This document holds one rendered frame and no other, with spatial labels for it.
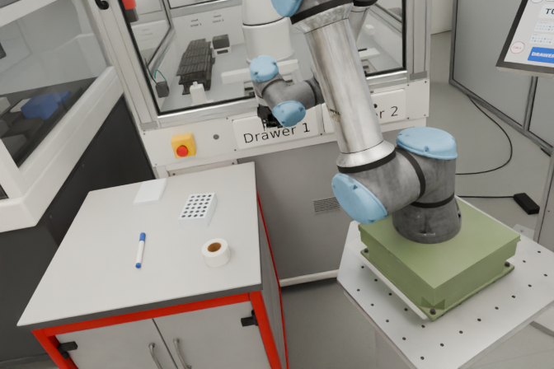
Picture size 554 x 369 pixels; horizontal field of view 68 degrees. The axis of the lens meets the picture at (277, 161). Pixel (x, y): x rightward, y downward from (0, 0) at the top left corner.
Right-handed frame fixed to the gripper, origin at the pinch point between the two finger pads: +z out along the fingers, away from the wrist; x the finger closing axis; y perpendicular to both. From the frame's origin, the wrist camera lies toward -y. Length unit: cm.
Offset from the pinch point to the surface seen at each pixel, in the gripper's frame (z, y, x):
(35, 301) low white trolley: -14, 48, -70
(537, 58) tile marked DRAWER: -9, 0, 85
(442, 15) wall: 254, -237, 204
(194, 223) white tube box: -5.4, 31.6, -28.4
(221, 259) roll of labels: -16, 46, -20
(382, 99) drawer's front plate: 2.6, -2.9, 38.2
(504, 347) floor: 54, 82, 69
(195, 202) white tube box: -2.3, 23.8, -28.4
